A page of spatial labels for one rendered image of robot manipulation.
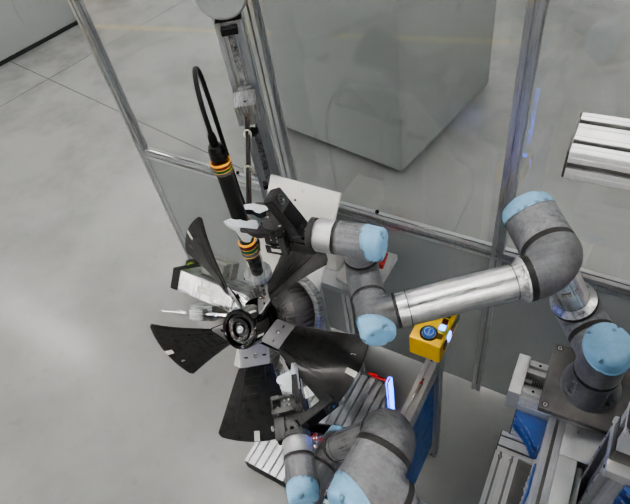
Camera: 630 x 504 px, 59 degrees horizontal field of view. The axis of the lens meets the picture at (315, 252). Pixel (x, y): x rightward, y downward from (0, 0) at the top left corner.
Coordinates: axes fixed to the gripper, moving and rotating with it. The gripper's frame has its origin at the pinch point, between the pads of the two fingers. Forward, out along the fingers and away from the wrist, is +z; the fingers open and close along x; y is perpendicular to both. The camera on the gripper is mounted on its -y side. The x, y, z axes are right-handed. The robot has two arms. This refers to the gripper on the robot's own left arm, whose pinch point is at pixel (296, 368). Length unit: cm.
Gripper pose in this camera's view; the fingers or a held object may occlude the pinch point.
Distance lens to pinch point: 155.4
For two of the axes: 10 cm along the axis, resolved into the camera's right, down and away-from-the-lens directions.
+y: -9.6, 2.5, 0.9
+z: -1.3, -7.2, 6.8
